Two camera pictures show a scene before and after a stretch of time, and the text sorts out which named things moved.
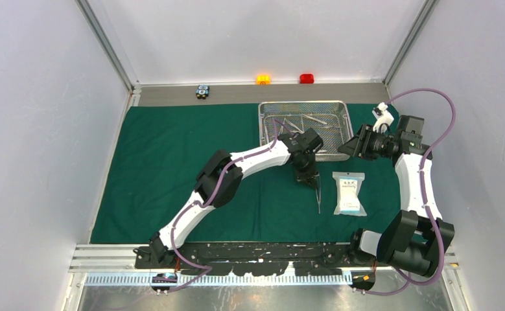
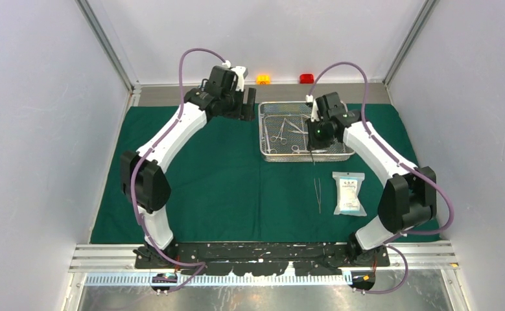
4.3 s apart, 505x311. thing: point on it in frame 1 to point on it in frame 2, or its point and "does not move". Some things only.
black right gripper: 359,145 to 314,142
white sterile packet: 348,184 does not move
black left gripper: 309,177 to 244,112
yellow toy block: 263,79 does not move
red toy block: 306,78 does not move
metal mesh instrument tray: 330,120 does not move
